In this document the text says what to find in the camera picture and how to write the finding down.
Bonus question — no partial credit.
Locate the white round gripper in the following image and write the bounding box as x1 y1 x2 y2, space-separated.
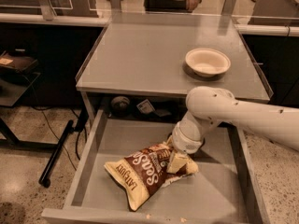
167 122 205 174

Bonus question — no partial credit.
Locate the brown sea salt chip bag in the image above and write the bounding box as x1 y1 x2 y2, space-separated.
104 136 199 211

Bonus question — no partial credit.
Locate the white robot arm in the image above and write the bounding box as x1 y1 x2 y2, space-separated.
172 86 299 155

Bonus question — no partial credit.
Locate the grey open drawer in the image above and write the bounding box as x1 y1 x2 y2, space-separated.
42 111 269 224

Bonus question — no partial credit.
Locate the black round object under counter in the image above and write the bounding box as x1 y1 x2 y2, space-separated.
110 96 130 114

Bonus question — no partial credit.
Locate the grey metal counter cabinet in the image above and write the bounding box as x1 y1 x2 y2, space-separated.
77 13 272 120

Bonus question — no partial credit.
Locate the black pouch with white label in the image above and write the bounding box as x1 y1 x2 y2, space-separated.
136 99 173 118

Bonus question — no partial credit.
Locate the white paper bowl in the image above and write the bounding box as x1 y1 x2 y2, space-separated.
185 48 231 77

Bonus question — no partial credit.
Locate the black floor bar with wheel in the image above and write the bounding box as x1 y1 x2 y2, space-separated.
38 120 73 188

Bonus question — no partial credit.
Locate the black side table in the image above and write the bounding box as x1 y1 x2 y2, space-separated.
0 73 58 152

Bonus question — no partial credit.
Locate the dark box on side table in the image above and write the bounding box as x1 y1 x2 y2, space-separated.
0 51 38 75

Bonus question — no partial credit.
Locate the black floor cable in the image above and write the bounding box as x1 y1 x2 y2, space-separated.
21 75 90 172

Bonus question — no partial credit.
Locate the white horizontal rail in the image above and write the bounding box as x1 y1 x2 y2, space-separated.
0 13 109 27

